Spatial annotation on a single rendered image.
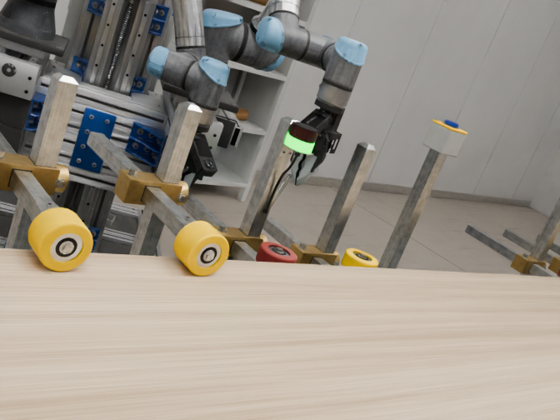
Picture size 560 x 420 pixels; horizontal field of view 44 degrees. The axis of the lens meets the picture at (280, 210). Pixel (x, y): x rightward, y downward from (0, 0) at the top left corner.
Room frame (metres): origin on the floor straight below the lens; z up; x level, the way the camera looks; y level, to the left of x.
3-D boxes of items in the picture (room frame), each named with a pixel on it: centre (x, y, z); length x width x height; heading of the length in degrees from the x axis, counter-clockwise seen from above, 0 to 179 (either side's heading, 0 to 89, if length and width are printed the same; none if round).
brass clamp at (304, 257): (1.63, -0.12, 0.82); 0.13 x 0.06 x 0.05; 133
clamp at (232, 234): (1.46, 0.06, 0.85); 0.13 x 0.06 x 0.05; 133
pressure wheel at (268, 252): (1.33, -0.03, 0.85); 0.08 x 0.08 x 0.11
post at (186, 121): (1.30, 0.23, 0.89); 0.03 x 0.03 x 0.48; 43
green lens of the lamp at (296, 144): (1.44, 0.01, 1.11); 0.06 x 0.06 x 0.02
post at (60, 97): (1.13, 0.41, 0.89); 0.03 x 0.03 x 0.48; 43
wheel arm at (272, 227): (1.65, -0.08, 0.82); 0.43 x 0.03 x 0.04; 43
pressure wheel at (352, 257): (1.50, -0.21, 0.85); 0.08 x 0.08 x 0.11
